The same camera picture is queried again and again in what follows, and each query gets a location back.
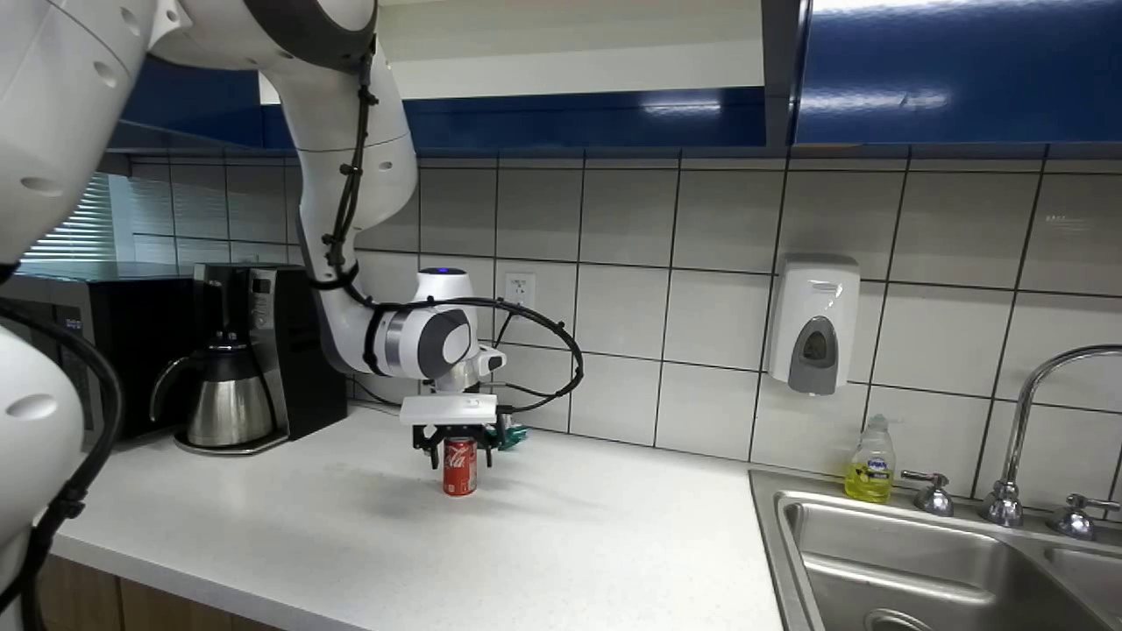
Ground black microwave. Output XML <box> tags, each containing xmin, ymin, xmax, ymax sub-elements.
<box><xmin>0</xmin><ymin>275</ymin><xmax>196</xmax><ymax>442</ymax></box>

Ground red soda can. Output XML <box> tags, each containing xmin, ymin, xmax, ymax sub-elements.
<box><xmin>443</xmin><ymin>436</ymin><xmax>479</xmax><ymax>498</ymax></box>

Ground chrome tap handle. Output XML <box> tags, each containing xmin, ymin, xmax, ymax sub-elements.
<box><xmin>1047</xmin><ymin>493</ymin><xmax>1122</xmax><ymax>542</ymax></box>
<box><xmin>900</xmin><ymin>470</ymin><xmax>955</xmax><ymax>517</ymax></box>

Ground chrome tap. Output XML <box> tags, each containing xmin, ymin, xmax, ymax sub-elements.
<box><xmin>979</xmin><ymin>344</ymin><xmax>1122</xmax><ymax>528</ymax></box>

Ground white wall soap dispenser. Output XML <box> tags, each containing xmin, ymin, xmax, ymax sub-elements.
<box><xmin>769</xmin><ymin>253</ymin><xmax>863</xmax><ymax>396</ymax></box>

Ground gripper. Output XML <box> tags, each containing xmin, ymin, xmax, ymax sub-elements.
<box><xmin>413</xmin><ymin>424</ymin><xmax>498</xmax><ymax>471</ymax></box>

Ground black coffee maker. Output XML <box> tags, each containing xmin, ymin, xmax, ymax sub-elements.
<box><xmin>192</xmin><ymin>262</ymin><xmax>350</xmax><ymax>457</ymax></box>

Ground yellow dish soap bottle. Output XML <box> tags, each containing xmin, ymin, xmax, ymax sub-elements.
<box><xmin>843</xmin><ymin>414</ymin><xmax>898</xmax><ymax>505</ymax></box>

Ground open grey cabinet door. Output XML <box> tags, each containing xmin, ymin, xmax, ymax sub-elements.
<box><xmin>760</xmin><ymin>0</ymin><xmax>813</xmax><ymax>150</ymax></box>

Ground blue cabinet door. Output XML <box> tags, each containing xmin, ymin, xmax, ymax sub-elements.
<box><xmin>793</xmin><ymin>0</ymin><xmax>1122</xmax><ymax>147</ymax></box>

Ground steel coffee carafe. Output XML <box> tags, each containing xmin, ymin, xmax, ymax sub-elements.
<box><xmin>148</xmin><ymin>332</ymin><xmax>279</xmax><ymax>450</ymax></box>

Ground wooden base cabinet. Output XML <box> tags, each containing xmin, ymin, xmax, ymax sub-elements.
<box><xmin>37</xmin><ymin>554</ymin><xmax>286</xmax><ymax>631</ymax></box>

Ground stainless steel sink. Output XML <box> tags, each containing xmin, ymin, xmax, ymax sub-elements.
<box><xmin>749</xmin><ymin>468</ymin><xmax>1122</xmax><ymax>631</ymax></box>

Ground window with blinds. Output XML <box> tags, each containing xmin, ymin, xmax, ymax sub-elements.
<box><xmin>21</xmin><ymin>172</ymin><xmax>134</xmax><ymax>265</ymax></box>

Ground blue wall cabinet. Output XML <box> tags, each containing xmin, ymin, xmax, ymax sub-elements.
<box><xmin>103</xmin><ymin>0</ymin><xmax>1122</xmax><ymax>157</ymax></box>

